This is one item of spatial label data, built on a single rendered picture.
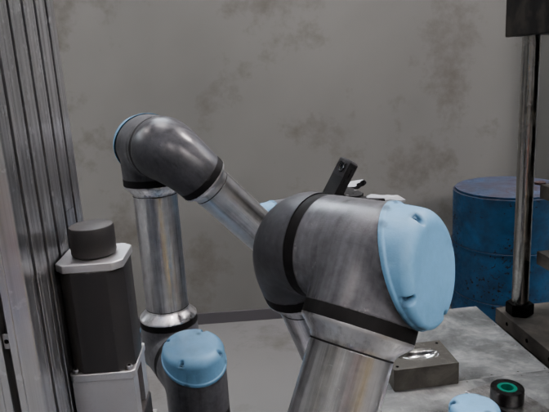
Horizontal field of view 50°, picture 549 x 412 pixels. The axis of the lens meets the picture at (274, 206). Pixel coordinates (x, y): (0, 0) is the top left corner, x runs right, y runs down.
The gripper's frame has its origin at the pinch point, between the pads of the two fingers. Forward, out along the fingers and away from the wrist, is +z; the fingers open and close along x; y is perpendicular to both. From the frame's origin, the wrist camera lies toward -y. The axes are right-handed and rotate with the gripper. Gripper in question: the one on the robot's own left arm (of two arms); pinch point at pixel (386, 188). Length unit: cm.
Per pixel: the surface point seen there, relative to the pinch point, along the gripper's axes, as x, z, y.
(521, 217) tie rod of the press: -25, 86, 32
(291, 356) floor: -159, 71, 169
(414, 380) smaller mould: -2, 19, 64
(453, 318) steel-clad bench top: -30, 63, 70
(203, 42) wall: -255, 58, -12
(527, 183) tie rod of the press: -26, 87, 20
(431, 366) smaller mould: -1, 24, 60
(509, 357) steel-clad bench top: 1, 56, 66
